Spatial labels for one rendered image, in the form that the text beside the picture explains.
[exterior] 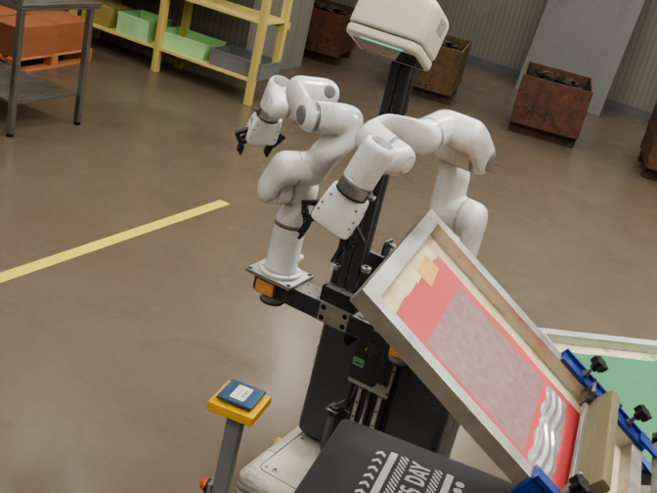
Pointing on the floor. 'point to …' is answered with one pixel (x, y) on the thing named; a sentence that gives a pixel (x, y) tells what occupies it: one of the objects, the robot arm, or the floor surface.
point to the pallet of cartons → (42, 37)
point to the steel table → (23, 81)
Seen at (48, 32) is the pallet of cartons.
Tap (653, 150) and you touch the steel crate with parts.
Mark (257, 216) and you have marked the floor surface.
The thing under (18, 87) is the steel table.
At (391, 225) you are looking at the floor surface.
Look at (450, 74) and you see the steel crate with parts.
